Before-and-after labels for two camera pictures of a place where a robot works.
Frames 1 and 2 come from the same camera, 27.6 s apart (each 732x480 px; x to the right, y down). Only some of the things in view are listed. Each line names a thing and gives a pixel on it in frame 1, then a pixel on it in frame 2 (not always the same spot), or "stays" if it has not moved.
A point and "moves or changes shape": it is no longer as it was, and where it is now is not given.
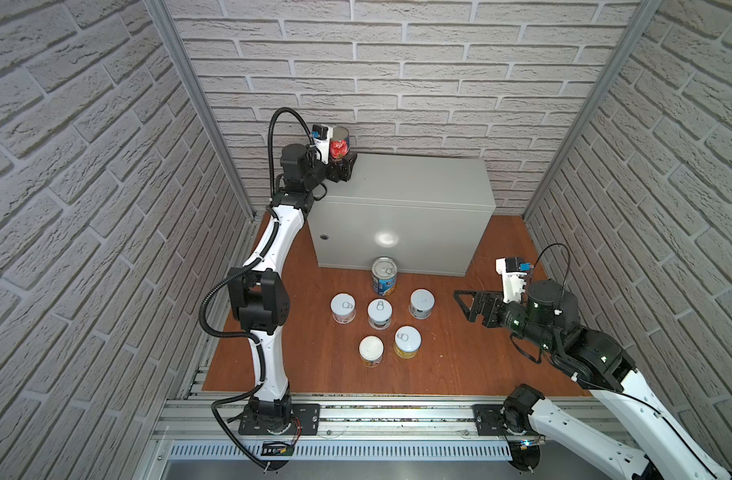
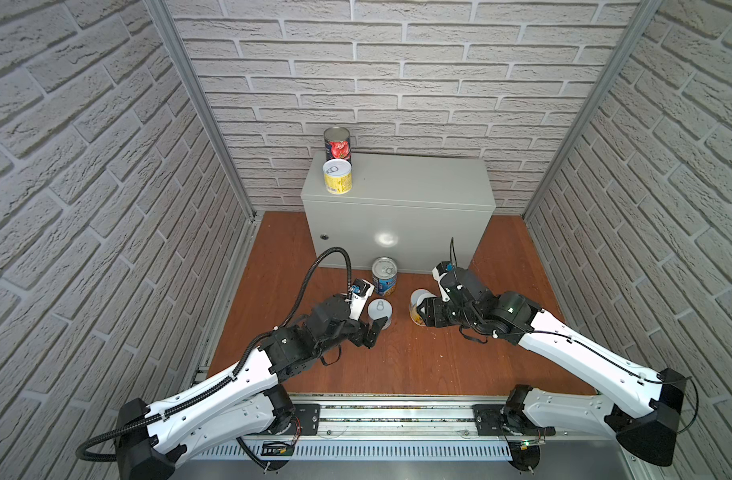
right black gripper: [494, 301] to [434, 312]
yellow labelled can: [407, 341] moves or changes shape
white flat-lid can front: [370, 350] to [416, 298]
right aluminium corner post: [635, 25] stays
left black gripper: [337, 167] to [366, 328]
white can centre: [379, 313] stays
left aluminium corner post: [161, 12] stays
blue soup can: [384, 275] stays
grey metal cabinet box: [428, 213] stays
